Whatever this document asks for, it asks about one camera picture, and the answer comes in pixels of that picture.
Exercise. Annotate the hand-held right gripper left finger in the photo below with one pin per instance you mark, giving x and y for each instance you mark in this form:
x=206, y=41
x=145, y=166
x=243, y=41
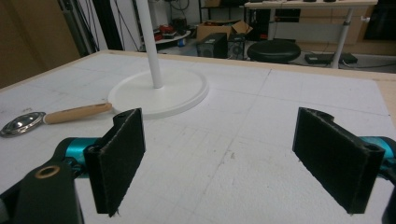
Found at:
x=115, y=161

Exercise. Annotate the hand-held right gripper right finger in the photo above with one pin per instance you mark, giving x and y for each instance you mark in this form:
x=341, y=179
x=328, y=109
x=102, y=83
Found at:
x=339, y=158

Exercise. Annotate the white stand with round base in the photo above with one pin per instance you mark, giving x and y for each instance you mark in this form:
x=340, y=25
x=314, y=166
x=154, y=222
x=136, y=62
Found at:
x=162, y=84

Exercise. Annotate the black flat device on floor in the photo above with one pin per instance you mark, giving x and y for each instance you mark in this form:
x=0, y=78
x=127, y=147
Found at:
x=330, y=58

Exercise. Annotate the black round stool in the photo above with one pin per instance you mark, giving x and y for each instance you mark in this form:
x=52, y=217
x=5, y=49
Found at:
x=273, y=51

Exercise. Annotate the white shelf with red items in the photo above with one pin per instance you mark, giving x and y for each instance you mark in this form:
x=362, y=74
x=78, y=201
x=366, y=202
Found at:
x=171, y=34

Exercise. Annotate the black computer case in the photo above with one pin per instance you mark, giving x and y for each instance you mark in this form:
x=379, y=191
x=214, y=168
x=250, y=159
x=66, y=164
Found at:
x=213, y=45

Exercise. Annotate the open cardboard box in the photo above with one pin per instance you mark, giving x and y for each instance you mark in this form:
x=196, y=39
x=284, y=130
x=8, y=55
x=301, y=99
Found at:
x=222, y=28

